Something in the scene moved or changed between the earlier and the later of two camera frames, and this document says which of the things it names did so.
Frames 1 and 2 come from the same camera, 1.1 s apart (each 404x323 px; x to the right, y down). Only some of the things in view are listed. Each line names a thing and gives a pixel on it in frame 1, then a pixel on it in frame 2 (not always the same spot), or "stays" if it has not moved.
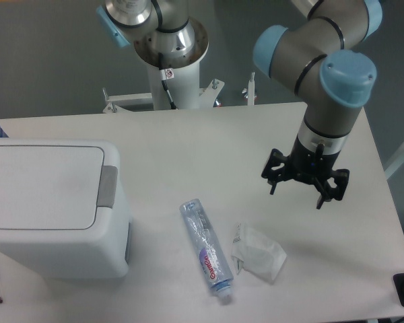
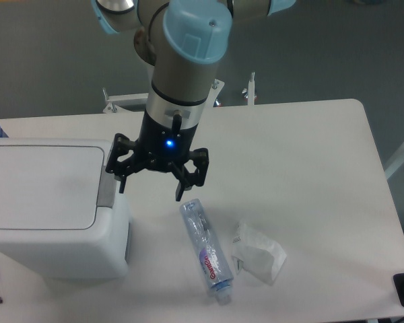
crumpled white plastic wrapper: (252, 252) stays
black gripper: (309, 165) -> (161, 148)
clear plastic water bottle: (207, 247) stays
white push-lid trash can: (52, 210) stays
